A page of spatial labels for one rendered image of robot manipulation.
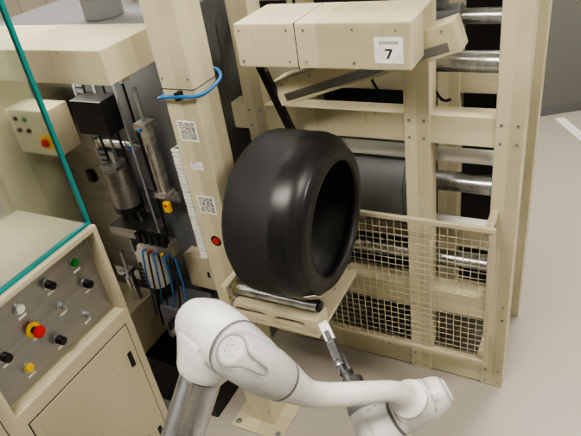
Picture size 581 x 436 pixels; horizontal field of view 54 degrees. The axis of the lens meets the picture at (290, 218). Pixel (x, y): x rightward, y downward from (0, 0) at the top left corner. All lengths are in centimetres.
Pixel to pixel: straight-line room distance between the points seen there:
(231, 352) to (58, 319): 103
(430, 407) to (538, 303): 191
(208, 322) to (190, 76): 86
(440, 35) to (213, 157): 82
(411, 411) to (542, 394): 147
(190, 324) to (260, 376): 22
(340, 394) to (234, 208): 68
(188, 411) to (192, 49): 106
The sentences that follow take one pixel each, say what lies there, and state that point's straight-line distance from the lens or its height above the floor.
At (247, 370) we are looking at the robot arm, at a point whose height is 139.
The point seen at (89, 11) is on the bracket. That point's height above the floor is 184.
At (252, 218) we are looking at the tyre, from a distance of 175.
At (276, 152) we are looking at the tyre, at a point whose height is 146.
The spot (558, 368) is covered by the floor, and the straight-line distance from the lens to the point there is 311.
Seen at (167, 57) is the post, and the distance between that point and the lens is 188.
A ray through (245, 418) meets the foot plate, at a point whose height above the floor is 1.
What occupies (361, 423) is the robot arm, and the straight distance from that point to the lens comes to 167.
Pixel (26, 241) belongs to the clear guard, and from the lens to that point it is 192.
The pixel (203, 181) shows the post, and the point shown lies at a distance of 203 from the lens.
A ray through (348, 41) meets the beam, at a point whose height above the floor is 172.
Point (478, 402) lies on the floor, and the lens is 290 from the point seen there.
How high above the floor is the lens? 225
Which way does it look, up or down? 33 degrees down
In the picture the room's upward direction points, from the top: 9 degrees counter-clockwise
